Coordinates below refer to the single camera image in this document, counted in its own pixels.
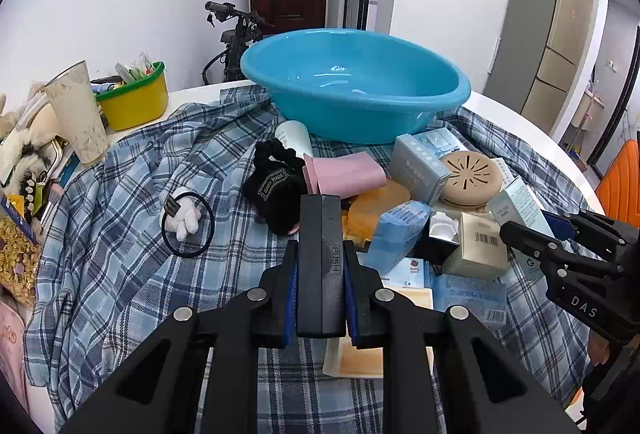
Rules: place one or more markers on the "pink cloth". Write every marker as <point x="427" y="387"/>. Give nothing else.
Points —
<point x="10" y="349"/>

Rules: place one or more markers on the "beige round vented disc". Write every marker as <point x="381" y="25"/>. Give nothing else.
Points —
<point x="472" y="179"/>

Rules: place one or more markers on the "grey and gold fridge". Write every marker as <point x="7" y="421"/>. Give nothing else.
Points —
<point x="550" y="28"/>

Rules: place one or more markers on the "white tube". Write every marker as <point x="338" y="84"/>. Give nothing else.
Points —
<point x="294" y="136"/>

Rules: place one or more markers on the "black case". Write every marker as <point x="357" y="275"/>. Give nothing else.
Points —
<point x="320" y="264"/>

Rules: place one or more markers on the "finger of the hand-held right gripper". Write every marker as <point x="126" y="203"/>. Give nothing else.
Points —
<point x="560" y="225"/>
<point x="530" y="240"/>

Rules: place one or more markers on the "beige tumbler cup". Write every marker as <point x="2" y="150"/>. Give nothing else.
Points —
<point x="80" y="113"/>

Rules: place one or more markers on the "bundle of small sachets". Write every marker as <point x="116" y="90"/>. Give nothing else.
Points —
<point x="132" y="71"/>

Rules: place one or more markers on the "pink folded item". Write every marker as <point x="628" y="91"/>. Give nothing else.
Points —
<point x="345" y="174"/>

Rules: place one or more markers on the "orange chair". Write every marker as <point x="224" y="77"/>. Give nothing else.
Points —
<point x="620" y="184"/>

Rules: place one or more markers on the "grey-blue box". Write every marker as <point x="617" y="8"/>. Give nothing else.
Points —
<point x="417" y="168"/>

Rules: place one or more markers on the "cereal bag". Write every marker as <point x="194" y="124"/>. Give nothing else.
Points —
<point x="15" y="254"/>

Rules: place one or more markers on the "white and blue box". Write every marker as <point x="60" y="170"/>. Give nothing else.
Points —
<point x="440" y="141"/>

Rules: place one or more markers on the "yellow bin green rim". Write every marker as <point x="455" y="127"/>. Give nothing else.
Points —
<point x="135" y="101"/>

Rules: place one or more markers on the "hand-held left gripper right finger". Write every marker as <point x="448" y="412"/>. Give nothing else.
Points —
<point x="350" y="314"/>

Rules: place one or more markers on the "blue plastic basin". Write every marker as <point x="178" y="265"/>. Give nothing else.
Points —
<point x="350" y="98"/>

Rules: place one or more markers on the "black velvet pouch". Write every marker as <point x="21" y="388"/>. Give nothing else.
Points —
<point x="272" y="199"/>

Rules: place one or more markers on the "cream square box orange face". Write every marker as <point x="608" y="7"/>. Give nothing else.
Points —
<point x="350" y="359"/>

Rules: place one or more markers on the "blue plaid cloth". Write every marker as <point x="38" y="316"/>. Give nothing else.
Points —
<point x="125" y="214"/>

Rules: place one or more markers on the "pale blue tall box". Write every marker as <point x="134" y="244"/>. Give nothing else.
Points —
<point x="520" y="209"/>

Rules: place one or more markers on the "black scrunchie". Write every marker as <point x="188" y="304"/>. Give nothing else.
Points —
<point x="275" y="153"/>

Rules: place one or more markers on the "orange round soap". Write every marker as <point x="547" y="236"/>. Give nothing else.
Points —
<point x="375" y="210"/>

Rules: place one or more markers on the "small black box white insert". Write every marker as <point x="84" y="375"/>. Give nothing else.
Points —
<point x="442" y="234"/>

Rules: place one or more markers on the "light blue barcode packet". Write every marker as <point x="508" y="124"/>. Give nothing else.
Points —
<point x="467" y="296"/>

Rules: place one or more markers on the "blue tissue pack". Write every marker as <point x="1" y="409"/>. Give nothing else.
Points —
<point x="397" y="234"/>

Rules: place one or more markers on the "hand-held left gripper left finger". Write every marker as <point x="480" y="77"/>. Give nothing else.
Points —
<point x="291" y="309"/>

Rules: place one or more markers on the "fluffy plush toys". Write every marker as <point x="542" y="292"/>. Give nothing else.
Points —
<point x="20" y="153"/>

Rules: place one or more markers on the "small pale blue sachet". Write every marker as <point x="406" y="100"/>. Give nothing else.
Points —
<point x="407" y="271"/>

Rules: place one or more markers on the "white barcode box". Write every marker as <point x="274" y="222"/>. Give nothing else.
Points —
<point x="475" y="244"/>

